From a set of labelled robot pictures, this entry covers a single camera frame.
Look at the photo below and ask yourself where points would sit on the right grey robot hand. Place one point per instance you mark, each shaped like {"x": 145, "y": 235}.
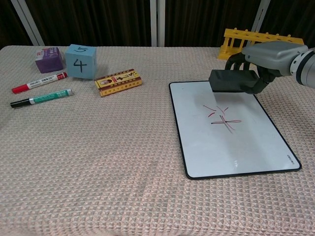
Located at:
{"x": 273, "y": 55}

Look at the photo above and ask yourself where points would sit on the dark grey whiteboard eraser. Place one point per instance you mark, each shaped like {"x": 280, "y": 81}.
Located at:
{"x": 229, "y": 81}

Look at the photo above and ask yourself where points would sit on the white whiteboard with black rim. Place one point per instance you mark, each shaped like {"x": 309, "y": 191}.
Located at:
{"x": 221, "y": 147}

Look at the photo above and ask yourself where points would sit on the red marker pen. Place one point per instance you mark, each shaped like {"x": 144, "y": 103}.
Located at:
{"x": 39, "y": 82}

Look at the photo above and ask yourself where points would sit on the yellow test tube rack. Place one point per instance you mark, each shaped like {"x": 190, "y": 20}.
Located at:
{"x": 233, "y": 34}

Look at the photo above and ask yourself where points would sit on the yellow and red card box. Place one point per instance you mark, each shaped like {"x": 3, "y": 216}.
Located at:
{"x": 118, "y": 82}

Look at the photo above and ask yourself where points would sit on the black pleated curtain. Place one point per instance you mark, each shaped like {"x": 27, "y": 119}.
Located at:
{"x": 98, "y": 19}

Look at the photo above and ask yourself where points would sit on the blue numbered cube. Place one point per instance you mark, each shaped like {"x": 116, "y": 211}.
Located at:
{"x": 80, "y": 64}

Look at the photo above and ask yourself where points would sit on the beige waffle tablecloth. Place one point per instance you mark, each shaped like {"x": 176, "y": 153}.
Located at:
{"x": 98, "y": 159}

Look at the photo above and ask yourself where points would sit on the purple and white box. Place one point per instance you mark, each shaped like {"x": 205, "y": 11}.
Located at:
{"x": 49, "y": 62}

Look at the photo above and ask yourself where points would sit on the green marker with black cap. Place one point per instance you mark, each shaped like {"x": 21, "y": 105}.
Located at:
{"x": 44, "y": 97}

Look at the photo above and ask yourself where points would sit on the white frame post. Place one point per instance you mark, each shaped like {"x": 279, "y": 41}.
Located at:
{"x": 27, "y": 22}
{"x": 156, "y": 22}
{"x": 261, "y": 14}

